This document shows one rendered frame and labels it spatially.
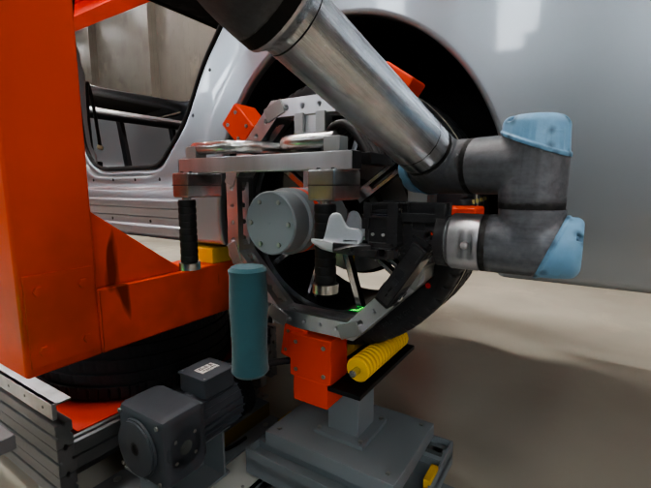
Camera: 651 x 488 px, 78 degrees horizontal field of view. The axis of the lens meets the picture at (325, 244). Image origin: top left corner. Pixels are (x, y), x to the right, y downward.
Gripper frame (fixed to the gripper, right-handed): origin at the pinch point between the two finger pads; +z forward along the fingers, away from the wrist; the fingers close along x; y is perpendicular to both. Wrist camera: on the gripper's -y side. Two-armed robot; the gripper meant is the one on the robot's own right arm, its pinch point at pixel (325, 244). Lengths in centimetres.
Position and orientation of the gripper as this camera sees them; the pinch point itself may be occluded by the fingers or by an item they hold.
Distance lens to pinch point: 65.6
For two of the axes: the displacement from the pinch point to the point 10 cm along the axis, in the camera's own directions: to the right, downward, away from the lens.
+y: 0.0, -9.9, -1.4
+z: -8.5, -0.8, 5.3
